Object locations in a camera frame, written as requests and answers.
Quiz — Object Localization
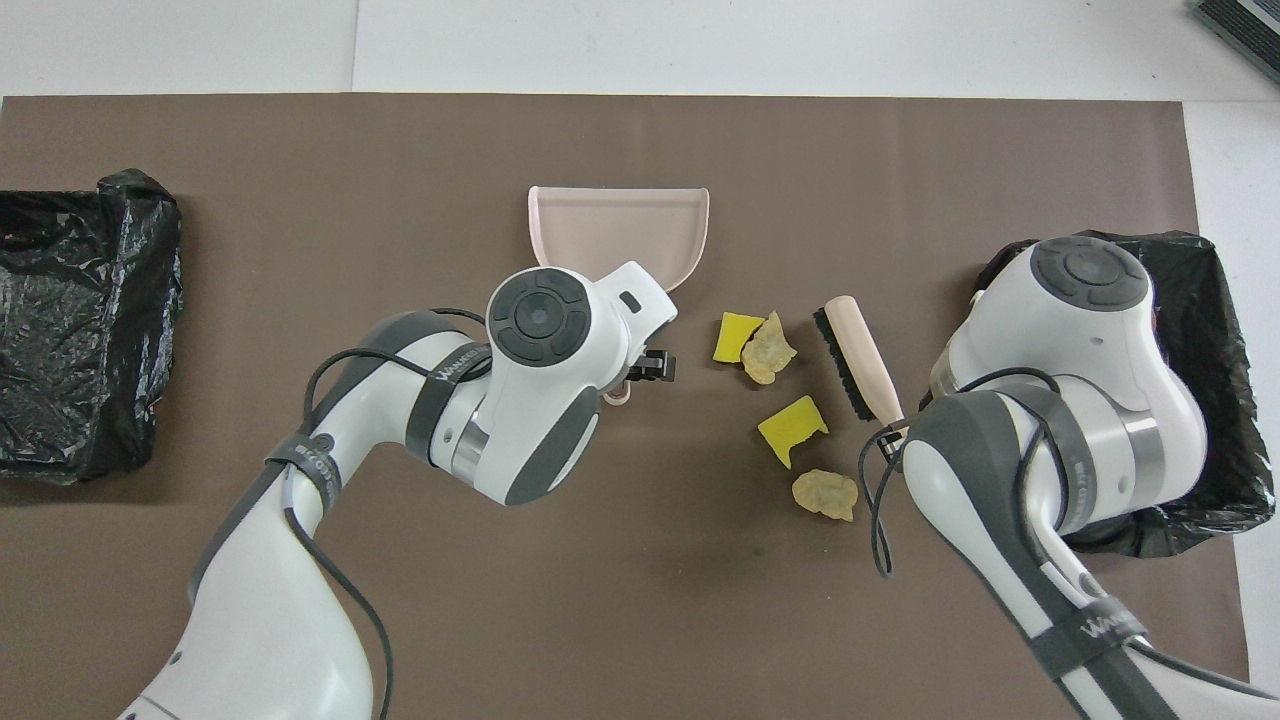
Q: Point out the yellow sponge piece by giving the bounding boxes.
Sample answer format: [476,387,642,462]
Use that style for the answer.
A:
[712,312,766,363]
[757,396,830,469]

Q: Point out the beige hand brush black bristles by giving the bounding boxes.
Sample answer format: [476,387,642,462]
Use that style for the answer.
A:
[812,296,909,433]

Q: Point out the beige foam scrap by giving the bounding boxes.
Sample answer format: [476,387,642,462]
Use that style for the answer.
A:
[740,310,798,386]
[791,469,860,523]

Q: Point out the beige plastic dustpan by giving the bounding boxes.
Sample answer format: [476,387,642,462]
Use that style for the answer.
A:
[527,186,711,405]

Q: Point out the black bag lined bin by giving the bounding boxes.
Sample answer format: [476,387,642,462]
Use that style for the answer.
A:
[0,168,184,486]
[965,230,1276,558]

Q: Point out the brown paper table mat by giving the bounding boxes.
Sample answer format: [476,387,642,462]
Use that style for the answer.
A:
[0,94,1256,720]

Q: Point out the grey ribbed device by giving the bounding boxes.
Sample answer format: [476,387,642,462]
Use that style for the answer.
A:
[1193,0,1280,56]

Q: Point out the dark left arm cable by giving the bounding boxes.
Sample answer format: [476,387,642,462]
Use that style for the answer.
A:
[283,308,491,720]

